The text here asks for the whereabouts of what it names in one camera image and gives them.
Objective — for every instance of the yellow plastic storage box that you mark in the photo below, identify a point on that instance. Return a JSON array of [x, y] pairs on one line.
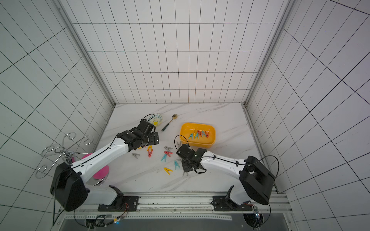
[[202, 142]]

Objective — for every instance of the gold spoon green handle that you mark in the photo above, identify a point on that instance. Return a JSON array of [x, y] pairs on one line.
[[174, 116]]

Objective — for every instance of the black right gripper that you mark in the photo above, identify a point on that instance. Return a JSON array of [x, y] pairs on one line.
[[186, 165]]

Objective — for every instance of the pink cup on rack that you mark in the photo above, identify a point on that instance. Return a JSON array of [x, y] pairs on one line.
[[99, 170]]

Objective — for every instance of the yellow clothespin bottom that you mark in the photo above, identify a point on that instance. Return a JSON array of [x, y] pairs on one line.
[[168, 171]]

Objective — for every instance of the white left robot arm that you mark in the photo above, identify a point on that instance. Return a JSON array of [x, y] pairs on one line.
[[69, 187]]

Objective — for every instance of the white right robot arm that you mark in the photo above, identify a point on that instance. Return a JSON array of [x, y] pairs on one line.
[[256, 180]]

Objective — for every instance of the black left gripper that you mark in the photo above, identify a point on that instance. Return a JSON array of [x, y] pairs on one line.
[[151, 139]]

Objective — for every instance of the metal wire cup rack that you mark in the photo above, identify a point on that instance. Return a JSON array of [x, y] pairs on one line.
[[66, 154]]

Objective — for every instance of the blue yellow patterned bowl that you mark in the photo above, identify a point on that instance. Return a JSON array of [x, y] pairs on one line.
[[156, 120]]

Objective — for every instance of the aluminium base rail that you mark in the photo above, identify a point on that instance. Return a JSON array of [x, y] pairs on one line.
[[180, 205]]

